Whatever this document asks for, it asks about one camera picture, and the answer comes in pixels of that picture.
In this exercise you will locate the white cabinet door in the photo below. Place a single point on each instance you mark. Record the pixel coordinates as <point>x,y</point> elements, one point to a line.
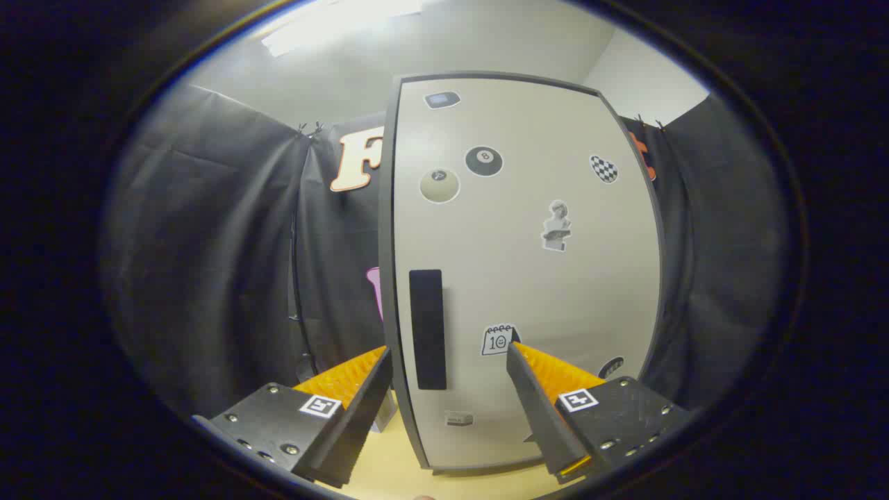
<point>528,278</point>

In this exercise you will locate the dark grey cabinet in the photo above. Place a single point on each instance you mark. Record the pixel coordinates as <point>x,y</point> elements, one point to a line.
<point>387,243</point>

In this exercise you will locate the black backdrop cloth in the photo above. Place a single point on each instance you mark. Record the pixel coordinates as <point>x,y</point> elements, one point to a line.
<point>208,243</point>

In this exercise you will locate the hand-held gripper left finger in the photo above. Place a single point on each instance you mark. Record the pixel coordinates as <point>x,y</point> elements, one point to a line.
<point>361,423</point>

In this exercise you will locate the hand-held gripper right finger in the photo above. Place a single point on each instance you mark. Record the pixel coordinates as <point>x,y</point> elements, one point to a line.
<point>542,417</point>

